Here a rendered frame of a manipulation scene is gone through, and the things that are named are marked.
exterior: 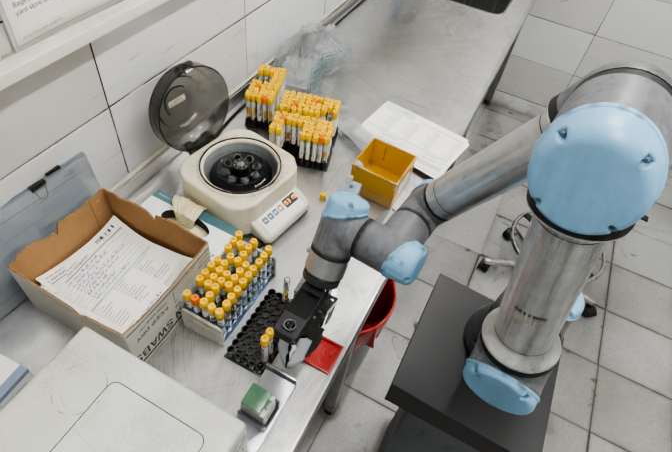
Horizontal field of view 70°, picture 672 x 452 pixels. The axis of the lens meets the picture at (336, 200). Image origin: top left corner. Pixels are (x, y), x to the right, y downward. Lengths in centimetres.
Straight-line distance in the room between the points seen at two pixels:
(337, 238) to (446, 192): 20
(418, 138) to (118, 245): 90
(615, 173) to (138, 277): 89
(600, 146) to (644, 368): 205
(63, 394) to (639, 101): 74
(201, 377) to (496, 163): 68
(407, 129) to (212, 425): 110
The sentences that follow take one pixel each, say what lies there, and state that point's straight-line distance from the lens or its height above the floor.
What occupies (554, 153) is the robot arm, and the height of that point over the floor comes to 154.
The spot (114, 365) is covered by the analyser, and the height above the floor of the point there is 117.
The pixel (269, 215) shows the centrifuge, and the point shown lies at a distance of 118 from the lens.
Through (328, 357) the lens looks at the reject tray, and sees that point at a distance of 105.
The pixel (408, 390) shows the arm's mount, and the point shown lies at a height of 95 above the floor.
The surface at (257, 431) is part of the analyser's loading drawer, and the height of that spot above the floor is 91.
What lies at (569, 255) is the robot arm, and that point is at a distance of 61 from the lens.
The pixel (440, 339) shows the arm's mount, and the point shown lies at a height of 95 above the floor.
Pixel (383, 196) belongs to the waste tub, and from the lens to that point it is 128.
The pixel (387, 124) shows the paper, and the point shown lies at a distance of 154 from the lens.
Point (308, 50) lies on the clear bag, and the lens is 159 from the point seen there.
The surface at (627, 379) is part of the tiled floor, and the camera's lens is 243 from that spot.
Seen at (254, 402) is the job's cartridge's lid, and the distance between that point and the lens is 90.
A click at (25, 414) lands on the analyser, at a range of 75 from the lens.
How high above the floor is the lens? 183
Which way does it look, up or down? 47 degrees down
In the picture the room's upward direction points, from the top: 9 degrees clockwise
